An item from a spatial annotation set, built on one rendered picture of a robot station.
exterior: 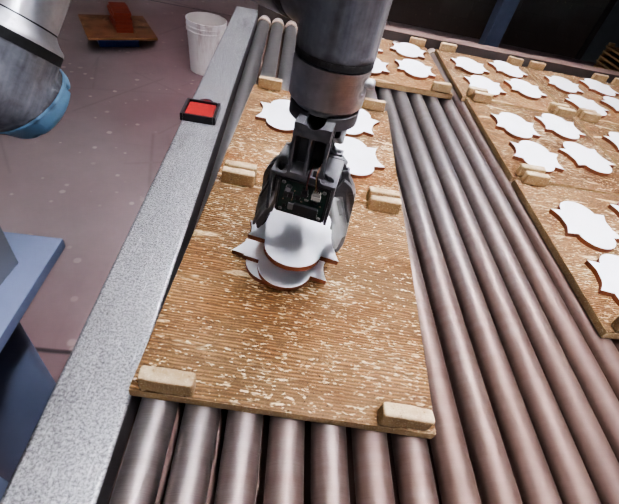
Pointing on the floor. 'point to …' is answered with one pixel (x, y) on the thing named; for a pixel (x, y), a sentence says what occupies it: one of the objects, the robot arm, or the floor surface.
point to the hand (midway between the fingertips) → (299, 232)
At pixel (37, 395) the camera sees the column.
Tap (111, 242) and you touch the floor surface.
